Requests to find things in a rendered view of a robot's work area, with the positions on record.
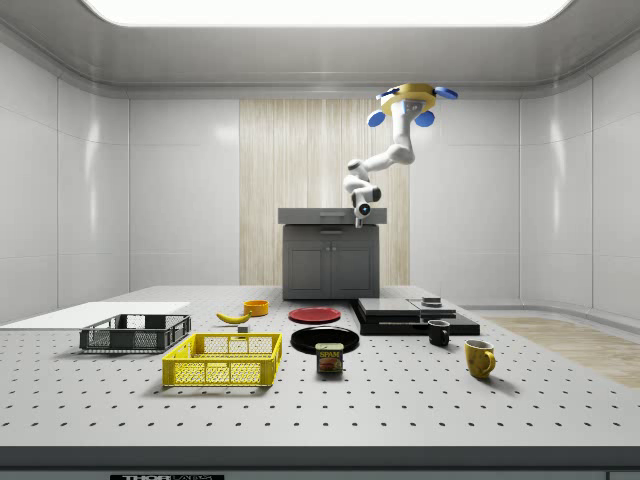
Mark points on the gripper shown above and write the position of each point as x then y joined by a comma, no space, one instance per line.
359,222

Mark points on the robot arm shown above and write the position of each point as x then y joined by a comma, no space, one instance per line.
402,135

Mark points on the white cabinet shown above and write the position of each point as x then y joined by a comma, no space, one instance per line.
330,265

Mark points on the black stove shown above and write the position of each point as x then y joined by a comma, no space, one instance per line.
390,312

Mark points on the red plate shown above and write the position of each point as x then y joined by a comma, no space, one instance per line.
315,315

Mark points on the black plate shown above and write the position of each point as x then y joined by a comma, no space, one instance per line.
307,340

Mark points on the yellow bowl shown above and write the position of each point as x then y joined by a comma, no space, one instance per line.
256,309

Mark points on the black mug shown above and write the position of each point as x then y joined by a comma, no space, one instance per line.
437,334

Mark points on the drone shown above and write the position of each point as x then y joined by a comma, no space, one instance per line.
407,92

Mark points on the flat-sided can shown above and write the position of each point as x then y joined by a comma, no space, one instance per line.
330,359

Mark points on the banana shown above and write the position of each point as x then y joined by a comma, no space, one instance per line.
234,318

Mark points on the yellow mug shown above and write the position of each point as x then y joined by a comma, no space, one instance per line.
477,360

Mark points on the yellow basket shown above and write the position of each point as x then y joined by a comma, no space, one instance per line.
220,372

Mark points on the dark grey basket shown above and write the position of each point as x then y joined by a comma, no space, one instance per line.
125,340

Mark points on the white board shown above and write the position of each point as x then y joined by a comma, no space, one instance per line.
100,312

